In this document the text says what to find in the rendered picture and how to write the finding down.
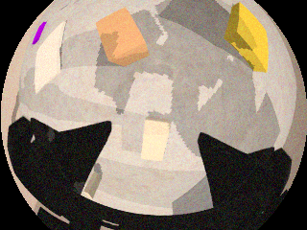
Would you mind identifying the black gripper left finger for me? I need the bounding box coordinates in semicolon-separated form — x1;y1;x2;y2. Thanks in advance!
31;118;112;195

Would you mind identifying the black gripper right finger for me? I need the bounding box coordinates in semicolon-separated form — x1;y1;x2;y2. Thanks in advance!
197;133;275;207

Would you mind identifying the small magenta block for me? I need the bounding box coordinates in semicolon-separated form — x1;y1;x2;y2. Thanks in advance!
32;22;47;45

